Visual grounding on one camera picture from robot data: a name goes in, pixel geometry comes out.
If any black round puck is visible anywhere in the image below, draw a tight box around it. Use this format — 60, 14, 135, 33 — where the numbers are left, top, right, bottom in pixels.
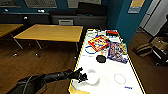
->
95, 54, 107, 64

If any light wooden game table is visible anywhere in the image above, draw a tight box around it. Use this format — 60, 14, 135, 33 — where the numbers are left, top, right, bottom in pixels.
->
68, 28, 147, 94
13, 24, 84, 57

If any red yellow game box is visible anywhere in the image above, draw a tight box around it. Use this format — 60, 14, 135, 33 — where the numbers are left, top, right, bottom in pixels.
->
87, 35, 111, 53

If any red bowl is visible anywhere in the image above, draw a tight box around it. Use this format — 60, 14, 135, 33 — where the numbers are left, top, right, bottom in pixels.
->
105, 29, 120, 37

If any white paper sheet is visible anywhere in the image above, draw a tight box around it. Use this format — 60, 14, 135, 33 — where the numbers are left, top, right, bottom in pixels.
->
58, 19, 74, 26

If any dark grey sofa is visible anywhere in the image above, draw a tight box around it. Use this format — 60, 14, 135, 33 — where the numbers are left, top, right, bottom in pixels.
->
49, 3, 108, 29

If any dark framed window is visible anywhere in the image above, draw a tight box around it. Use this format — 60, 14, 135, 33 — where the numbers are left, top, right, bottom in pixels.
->
0, 0, 22, 9
67, 0, 103, 10
23, 0, 58, 9

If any long dark sofa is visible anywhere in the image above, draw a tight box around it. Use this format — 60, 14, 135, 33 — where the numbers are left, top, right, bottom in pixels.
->
0, 13, 51, 28

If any yellow wall sign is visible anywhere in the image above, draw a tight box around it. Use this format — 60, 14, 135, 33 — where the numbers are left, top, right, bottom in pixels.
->
128, 0, 147, 14

